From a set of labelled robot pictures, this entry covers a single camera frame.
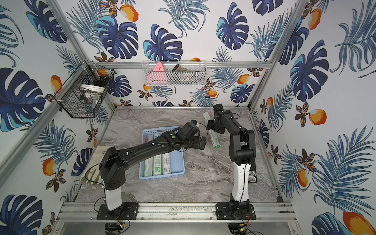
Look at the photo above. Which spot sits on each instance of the black wire wall basket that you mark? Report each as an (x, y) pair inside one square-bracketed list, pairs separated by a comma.
[(81, 104)]

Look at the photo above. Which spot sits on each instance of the white bowl in basket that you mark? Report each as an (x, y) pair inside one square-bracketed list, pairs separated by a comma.
[(92, 88)]

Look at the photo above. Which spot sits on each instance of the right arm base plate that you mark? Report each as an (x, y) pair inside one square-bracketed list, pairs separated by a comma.
[(235, 211)]

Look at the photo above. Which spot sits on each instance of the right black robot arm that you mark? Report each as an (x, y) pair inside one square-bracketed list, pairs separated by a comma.
[(242, 152)]

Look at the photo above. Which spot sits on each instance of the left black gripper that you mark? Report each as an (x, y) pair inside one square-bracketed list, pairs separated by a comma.
[(198, 142)]

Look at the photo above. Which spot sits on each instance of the light blue plastic basket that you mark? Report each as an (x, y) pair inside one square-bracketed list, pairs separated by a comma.
[(176, 157)]

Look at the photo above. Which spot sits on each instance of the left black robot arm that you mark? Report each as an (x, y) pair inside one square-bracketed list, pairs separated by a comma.
[(115, 162)]

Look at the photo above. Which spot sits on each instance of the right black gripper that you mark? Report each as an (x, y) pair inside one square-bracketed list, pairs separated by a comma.
[(210, 126)]

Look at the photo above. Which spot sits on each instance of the brown item in basket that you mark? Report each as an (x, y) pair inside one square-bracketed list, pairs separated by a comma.
[(179, 68)]

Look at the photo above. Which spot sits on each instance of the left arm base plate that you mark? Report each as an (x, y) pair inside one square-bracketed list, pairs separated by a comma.
[(117, 211)]

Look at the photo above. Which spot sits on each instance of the pink triangular item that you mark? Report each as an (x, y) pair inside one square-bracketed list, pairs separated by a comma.
[(157, 76)]

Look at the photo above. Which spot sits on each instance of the white wire wall basket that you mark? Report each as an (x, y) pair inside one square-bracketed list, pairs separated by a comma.
[(196, 74)]

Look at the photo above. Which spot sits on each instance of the aluminium front rail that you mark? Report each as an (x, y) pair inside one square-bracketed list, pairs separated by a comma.
[(177, 212)]

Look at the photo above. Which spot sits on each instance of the plastic wrap roll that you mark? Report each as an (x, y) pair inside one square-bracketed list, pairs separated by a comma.
[(148, 165), (213, 136), (166, 168), (157, 165)]

